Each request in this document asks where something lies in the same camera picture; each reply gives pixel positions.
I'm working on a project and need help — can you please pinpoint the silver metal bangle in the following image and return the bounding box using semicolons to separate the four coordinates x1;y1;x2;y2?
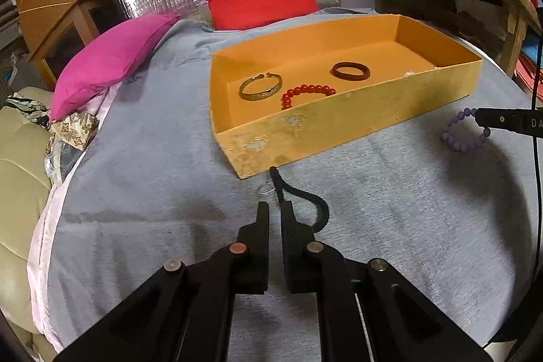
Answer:
239;74;283;102

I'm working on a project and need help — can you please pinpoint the clear plastic bag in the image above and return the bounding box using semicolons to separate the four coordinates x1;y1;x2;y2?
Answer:
44;137;77;187

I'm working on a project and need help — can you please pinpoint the red bead bracelet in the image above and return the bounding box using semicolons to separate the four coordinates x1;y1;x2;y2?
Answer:
281;84;338;111

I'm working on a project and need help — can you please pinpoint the purple bead bracelet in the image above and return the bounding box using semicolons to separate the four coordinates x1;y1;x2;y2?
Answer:
441;108;492;153

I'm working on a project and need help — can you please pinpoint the black hair tie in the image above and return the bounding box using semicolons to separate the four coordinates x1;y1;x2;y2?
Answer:
270;167;331;229

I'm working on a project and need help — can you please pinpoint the orange cardboard box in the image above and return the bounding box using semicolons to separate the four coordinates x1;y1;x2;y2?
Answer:
210;14;484;179

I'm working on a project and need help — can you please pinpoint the magenta pillow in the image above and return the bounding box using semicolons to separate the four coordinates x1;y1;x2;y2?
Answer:
50;13;181;121

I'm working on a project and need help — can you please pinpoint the grey blanket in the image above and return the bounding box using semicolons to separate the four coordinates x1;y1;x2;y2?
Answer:
46;8;539;354

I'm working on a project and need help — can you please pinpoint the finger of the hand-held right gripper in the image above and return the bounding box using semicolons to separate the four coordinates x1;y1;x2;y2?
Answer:
474;108;531;137

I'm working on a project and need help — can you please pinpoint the beige leather sofa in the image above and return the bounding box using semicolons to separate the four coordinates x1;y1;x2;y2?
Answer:
0;86;58;350

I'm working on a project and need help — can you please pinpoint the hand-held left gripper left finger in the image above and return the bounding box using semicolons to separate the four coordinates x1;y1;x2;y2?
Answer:
53;202;271;362

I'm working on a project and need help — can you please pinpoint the dark brown bangle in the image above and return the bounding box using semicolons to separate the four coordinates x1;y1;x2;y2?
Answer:
331;62;371;82

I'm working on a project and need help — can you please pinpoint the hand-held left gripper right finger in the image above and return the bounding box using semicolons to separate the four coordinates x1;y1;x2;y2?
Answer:
281;200;493;362

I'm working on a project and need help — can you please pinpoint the patterned scarf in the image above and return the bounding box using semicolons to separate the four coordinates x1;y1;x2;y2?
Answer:
49;112;99;151

